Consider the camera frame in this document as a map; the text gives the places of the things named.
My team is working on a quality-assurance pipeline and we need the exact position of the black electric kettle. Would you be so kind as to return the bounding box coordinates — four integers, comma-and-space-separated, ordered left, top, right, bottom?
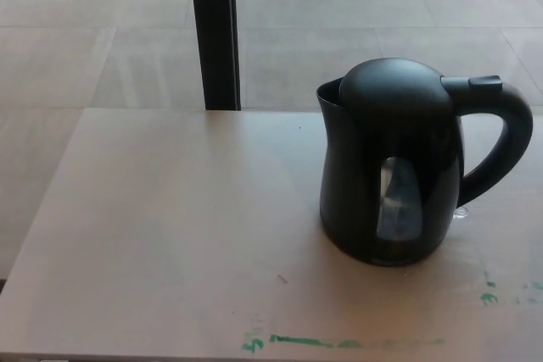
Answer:
314, 57, 534, 269

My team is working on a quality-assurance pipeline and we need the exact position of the black vertical post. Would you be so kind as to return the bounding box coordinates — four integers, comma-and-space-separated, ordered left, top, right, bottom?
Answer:
188, 0, 243, 111

